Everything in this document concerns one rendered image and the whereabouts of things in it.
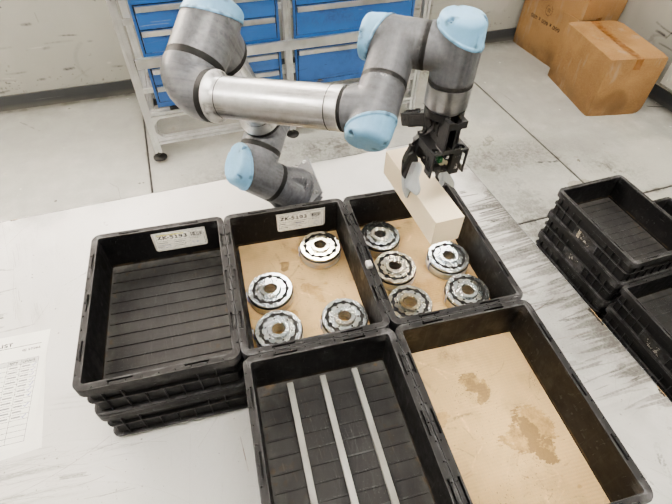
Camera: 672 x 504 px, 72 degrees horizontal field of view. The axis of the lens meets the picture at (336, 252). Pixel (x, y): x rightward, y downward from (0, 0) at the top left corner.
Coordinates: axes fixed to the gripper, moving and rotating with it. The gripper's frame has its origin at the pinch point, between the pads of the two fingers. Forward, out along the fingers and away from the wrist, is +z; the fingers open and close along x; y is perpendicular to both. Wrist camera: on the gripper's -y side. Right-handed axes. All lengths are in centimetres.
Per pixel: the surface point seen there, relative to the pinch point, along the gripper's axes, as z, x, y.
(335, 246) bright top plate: 23.3, -15.1, -9.8
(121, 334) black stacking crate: 26, -67, -2
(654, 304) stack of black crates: 71, 100, 11
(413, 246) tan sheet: 26.1, 5.2, -6.0
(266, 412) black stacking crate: 26, -41, 25
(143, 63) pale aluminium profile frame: 51, -58, -183
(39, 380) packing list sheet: 39, -89, -4
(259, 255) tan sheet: 26.2, -33.6, -15.2
